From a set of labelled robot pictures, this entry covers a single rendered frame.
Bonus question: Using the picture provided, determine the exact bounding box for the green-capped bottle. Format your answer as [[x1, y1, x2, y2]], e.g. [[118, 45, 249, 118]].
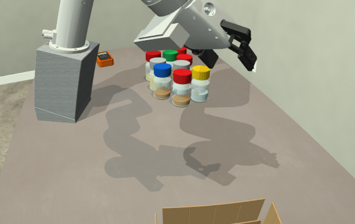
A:
[[163, 50, 178, 81]]

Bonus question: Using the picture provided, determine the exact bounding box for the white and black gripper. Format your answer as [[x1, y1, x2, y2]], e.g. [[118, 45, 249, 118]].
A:
[[173, 0, 257, 71]]

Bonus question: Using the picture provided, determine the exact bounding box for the orange digital multimeter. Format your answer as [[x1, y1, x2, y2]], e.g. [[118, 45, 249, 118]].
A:
[[96, 51, 114, 68]]

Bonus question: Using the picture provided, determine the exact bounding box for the open brown cardboard box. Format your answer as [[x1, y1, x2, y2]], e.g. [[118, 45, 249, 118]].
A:
[[162, 198, 282, 224]]

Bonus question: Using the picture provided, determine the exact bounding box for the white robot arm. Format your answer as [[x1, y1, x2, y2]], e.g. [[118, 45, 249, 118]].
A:
[[42, 0, 190, 54]]

